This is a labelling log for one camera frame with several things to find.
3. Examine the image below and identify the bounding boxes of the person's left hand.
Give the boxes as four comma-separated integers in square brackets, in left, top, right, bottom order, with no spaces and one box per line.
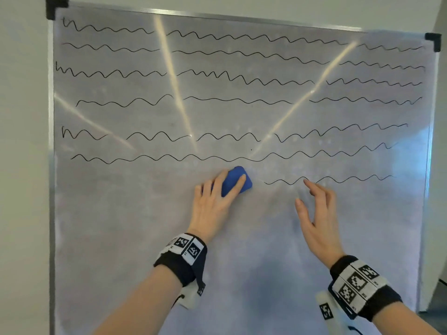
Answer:
[187,169,247,245]

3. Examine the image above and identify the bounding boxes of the person's right hand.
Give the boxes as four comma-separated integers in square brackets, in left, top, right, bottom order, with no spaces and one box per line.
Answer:
[294,179,346,269]

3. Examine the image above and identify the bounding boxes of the blue whiteboard eraser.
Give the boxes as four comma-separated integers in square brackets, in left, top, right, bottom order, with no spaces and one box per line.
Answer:
[211,166,253,198]

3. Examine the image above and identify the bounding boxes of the white whiteboard with wavy lines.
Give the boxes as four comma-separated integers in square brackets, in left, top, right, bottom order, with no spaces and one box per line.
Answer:
[45,0,442,335]

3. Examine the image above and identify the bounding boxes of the person's left forearm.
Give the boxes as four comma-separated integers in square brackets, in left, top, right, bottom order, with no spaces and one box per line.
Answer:
[92,265,183,335]

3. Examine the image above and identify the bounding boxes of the black wristband with marker tags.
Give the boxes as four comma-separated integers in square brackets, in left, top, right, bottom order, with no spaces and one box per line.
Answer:
[327,255,404,322]
[153,233,208,288]

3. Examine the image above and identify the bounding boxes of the white wrist camera unit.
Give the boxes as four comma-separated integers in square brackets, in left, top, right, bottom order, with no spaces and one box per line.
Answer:
[178,272,207,310]
[315,290,350,335]

